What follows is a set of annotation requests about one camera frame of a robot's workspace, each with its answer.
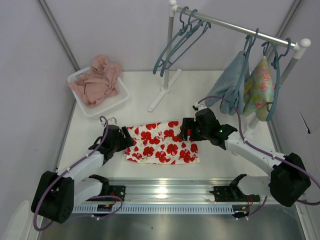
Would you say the red poppy print skirt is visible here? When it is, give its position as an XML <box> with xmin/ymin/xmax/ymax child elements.
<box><xmin>124</xmin><ymin>120</ymin><xmax>200</xmax><ymax>165</ymax></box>

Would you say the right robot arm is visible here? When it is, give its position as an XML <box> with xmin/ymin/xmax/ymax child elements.
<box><xmin>179</xmin><ymin>108</ymin><xmax>311</xmax><ymax>207</ymax></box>

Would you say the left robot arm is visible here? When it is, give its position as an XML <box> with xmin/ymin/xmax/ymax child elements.
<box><xmin>30</xmin><ymin>125</ymin><xmax>134</xmax><ymax>224</ymax></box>

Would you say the teal hanger with blue garment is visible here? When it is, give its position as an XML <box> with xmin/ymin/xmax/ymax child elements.
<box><xmin>228</xmin><ymin>35</ymin><xmax>256</xmax><ymax>111</ymax></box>

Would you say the teal hanger with floral garment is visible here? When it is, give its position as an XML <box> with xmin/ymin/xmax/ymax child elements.
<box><xmin>254</xmin><ymin>27</ymin><xmax>276</xmax><ymax>113</ymax></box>

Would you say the white plastic laundry basket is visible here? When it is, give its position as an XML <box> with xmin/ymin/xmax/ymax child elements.
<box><xmin>67</xmin><ymin>66</ymin><xmax>130</xmax><ymax>118</ymax></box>

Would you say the light blue fleece garment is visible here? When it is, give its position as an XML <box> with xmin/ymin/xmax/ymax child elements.
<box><xmin>204</xmin><ymin>51</ymin><xmax>250</xmax><ymax>114</ymax></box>

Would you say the pink crumpled garment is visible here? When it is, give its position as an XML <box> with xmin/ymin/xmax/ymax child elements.
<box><xmin>68</xmin><ymin>54</ymin><xmax>122</xmax><ymax>108</ymax></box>

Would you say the pastel floral garment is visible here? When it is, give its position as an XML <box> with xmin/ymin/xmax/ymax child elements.
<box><xmin>243</xmin><ymin>56</ymin><xmax>276</xmax><ymax>122</ymax></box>

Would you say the silver clothes rack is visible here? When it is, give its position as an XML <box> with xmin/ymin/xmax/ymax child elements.
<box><xmin>146</xmin><ymin>0</ymin><xmax>312</xmax><ymax>148</ymax></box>

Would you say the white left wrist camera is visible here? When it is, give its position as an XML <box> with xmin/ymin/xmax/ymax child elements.
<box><xmin>99</xmin><ymin>115</ymin><xmax>117</xmax><ymax>126</ymax></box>

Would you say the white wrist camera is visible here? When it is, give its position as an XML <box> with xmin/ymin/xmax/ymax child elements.
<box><xmin>192</xmin><ymin>102</ymin><xmax>207</xmax><ymax>111</ymax></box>
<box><xmin>99</xmin><ymin>115</ymin><xmax>117</xmax><ymax>126</ymax></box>

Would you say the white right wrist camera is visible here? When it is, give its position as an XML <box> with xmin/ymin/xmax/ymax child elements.
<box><xmin>192</xmin><ymin>102</ymin><xmax>207</xmax><ymax>111</ymax></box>

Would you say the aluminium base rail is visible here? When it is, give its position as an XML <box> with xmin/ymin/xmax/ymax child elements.
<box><xmin>69</xmin><ymin>176</ymin><xmax>308</xmax><ymax>205</ymax></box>

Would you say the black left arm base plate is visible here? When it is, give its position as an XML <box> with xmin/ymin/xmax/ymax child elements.
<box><xmin>99</xmin><ymin>185</ymin><xmax>126</xmax><ymax>201</ymax></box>

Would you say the white slotted cable duct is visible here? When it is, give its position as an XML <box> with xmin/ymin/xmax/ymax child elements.
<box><xmin>72</xmin><ymin>203</ymin><xmax>235</xmax><ymax>215</ymax></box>

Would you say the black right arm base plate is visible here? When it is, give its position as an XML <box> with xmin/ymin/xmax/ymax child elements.
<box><xmin>209</xmin><ymin>185</ymin><xmax>261</xmax><ymax>203</ymax></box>

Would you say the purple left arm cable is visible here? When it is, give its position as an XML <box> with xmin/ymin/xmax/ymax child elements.
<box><xmin>32</xmin><ymin>115</ymin><xmax>124</xmax><ymax>232</ymax></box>

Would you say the grey corner frame post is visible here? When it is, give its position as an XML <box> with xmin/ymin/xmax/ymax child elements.
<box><xmin>36</xmin><ymin>0</ymin><xmax>80</xmax><ymax>71</ymax></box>

